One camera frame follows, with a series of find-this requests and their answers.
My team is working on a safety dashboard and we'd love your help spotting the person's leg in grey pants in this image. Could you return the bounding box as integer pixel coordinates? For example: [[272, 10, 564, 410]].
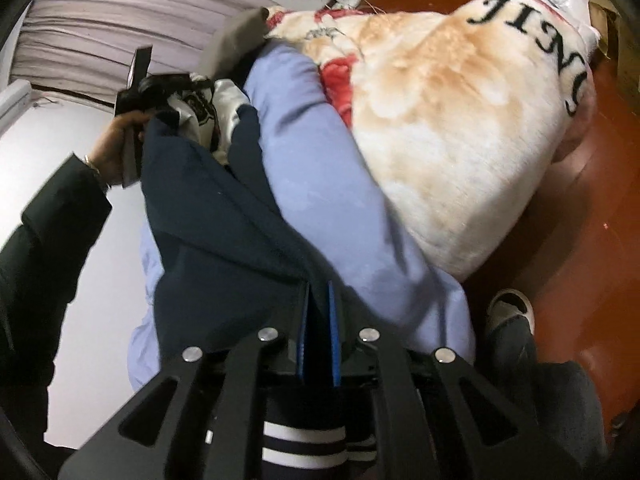
[[480, 310, 608, 480]]

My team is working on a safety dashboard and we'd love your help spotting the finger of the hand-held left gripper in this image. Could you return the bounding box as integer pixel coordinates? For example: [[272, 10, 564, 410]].
[[142, 73, 193, 106]]

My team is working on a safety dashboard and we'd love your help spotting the grey slipper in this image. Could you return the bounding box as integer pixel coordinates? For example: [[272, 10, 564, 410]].
[[485, 289, 536, 338]]

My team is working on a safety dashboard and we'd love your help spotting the silver bracelet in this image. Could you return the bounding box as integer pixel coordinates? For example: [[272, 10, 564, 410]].
[[82, 154, 111, 191]]

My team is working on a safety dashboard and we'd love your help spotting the navy varsity jacket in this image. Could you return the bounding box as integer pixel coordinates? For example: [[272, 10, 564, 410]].
[[140, 72, 381, 480]]

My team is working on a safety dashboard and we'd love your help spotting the pale pink curtain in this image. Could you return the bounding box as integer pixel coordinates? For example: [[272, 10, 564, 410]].
[[10, 0, 261, 111]]

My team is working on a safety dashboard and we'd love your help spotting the person's left hand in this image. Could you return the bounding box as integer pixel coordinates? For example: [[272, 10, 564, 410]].
[[92, 110, 151, 188]]

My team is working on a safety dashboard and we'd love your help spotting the grey pillow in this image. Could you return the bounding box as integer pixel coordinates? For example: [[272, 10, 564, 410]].
[[197, 7, 271, 78]]

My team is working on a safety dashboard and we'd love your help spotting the person's left forearm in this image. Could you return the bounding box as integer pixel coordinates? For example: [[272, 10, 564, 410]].
[[0, 152, 113, 451]]

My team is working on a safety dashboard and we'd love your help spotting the printed floral blanket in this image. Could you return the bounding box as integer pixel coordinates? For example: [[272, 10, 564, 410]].
[[265, 0, 601, 283]]

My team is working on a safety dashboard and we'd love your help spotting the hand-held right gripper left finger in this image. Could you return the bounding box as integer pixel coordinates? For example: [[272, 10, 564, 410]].
[[57, 280, 313, 480]]

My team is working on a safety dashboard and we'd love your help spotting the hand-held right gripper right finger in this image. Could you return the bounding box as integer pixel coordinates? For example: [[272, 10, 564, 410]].
[[326, 279, 586, 480]]

